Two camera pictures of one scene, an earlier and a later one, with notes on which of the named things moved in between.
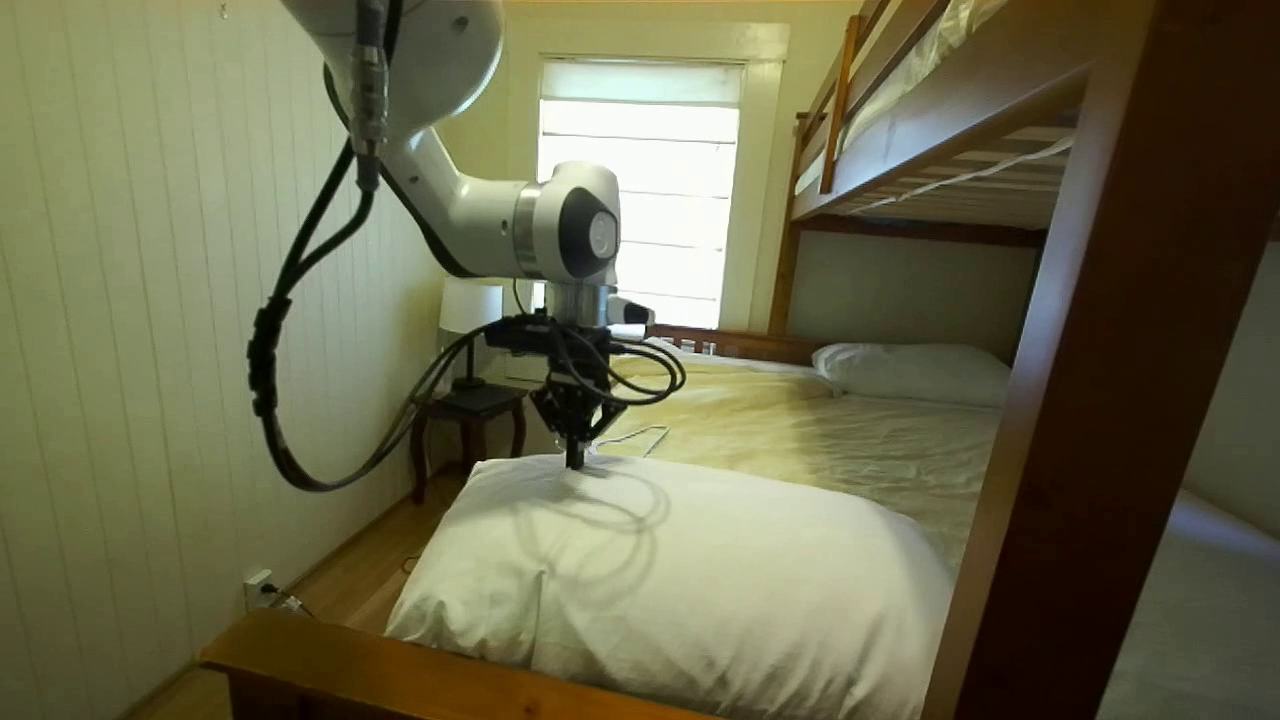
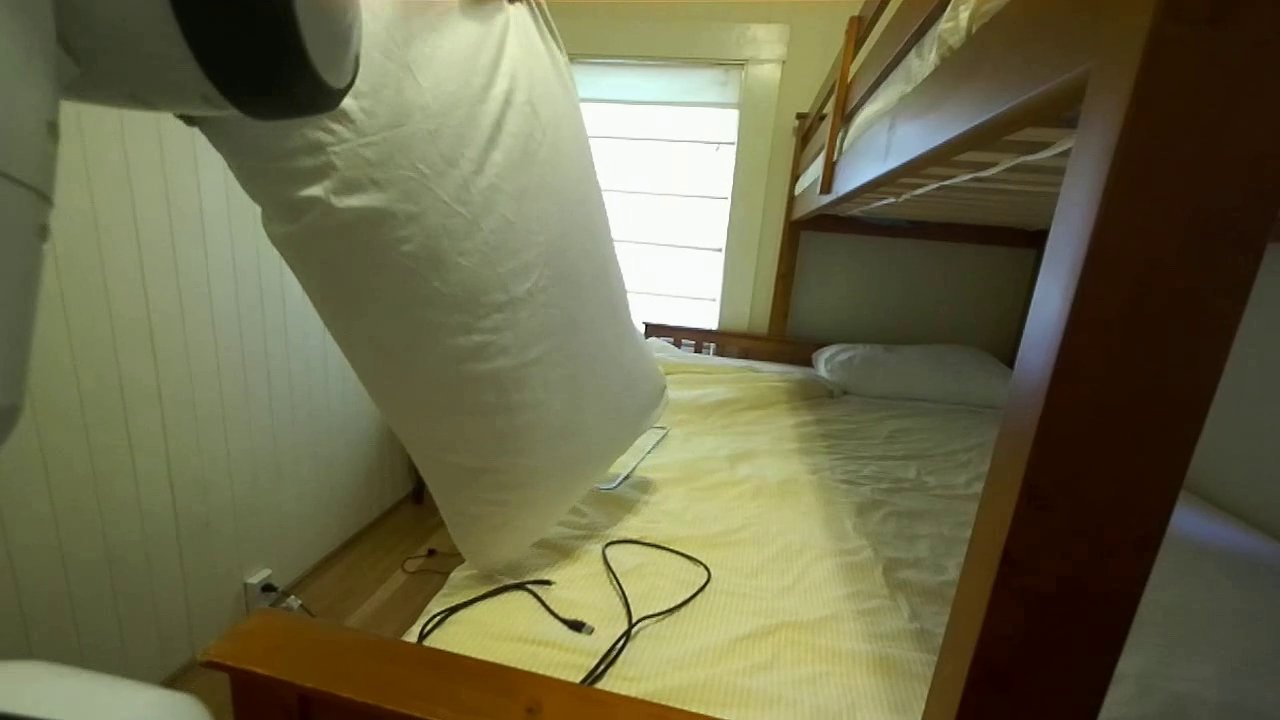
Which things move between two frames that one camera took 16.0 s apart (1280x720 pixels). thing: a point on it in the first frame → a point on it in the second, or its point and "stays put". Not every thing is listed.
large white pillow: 701,592 → 457,216
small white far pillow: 916,373 stays put
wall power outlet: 261,591 stays put
